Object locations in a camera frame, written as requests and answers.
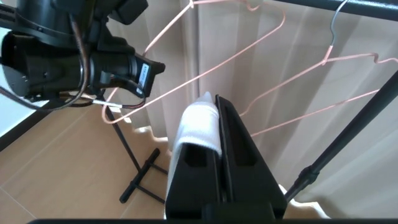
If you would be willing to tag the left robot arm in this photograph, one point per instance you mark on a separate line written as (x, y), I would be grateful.
(40, 12)

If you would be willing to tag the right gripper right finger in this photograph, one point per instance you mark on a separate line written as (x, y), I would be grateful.
(248, 180)

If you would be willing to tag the beige curtain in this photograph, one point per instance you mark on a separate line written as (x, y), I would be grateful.
(224, 31)

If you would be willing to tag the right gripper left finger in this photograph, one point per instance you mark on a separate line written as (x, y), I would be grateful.
(192, 186)

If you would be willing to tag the pink clothes hanger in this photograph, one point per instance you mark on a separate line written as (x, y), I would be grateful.
(327, 55)
(248, 44)

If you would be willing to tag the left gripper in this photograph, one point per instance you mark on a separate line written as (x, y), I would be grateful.
(56, 68)

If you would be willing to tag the black clothes rack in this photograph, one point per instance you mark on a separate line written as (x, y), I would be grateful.
(357, 6)

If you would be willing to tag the white garment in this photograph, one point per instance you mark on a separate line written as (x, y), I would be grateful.
(199, 124)

